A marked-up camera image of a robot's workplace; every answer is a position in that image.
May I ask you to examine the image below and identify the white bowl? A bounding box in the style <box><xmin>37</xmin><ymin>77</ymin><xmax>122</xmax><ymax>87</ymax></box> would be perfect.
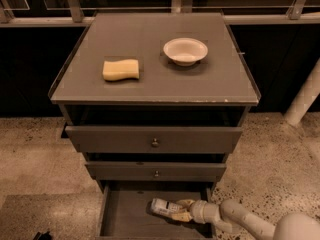
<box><xmin>163</xmin><ymin>38</ymin><xmax>208</xmax><ymax>66</ymax></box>

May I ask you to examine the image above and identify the top drawer brass knob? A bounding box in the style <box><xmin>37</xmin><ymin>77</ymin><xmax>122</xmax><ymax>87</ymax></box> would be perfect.
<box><xmin>151</xmin><ymin>138</ymin><xmax>159</xmax><ymax>147</ymax></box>

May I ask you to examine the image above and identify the yellow sponge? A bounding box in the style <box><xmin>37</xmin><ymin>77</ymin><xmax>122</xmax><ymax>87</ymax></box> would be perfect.
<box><xmin>102</xmin><ymin>59</ymin><xmax>139</xmax><ymax>81</ymax></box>

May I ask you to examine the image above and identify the grey drawer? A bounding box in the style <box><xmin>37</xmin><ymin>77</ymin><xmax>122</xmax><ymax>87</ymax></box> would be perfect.
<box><xmin>96</xmin><ymin>181</ymin><xmax>216</xmax><ymax>240</ymax></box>
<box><xmin>66</xmin><ymin>126</ymin><xmax>242</xmax><ymax>154</ymax></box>
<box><xmin>85</xmin><ymin>161</ymin><xmax>226</xmax><ymax>182</ymax></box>

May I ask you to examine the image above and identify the middle grey drawer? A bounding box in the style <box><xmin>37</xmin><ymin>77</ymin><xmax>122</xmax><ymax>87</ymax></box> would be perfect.
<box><xmin>85</xmin><ymin>161</ymin><xmax>226</xmax><ymax>182</ymax></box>

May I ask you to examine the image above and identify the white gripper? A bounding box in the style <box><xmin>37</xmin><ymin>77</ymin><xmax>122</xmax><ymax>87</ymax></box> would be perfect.
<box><xmin>171</xmin><ymin>199</ymin><xmax>221</xmax><ymax>224</ymax></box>

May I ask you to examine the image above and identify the metal window railing frame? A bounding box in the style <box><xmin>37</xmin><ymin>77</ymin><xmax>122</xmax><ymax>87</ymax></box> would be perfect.
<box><xmin>0</xmin><ymin>0</ymin><xmax>320</xmax><ymax>27</ymax></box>

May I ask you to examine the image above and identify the grey drawer cabinet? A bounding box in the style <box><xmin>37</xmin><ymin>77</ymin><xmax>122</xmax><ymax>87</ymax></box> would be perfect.
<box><xmin>48</xmin><ymin>11</ymin><xmax>262</xmax><ymax>240</ymax></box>

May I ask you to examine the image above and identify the black object on floor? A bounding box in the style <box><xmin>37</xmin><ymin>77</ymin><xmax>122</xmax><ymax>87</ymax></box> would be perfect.
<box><xmin>33</xmin><ymin>231</ymin><xmax>52</xmax><ymax>240</ymax></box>

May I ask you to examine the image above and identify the bottom grey drawer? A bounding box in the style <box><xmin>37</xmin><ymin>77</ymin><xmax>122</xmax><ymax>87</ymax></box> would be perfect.
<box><xmin>96</xmin><ymin>181</ymin><xmax>216</xmax><ymax>240</ymax></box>

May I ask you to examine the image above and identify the top grey drawer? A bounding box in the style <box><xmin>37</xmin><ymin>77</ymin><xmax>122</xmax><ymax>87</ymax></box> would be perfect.
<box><xmin>66</xmin><ymin>126</ymin><xmax>242</xmax><ymax>154</ymax></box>

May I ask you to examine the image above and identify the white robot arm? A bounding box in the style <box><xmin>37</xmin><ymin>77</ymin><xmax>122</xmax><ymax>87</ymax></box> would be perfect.
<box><xmin>180</xmin><ymin>107</ymin><xmax>320</xmax><ymax>240</ymax></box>

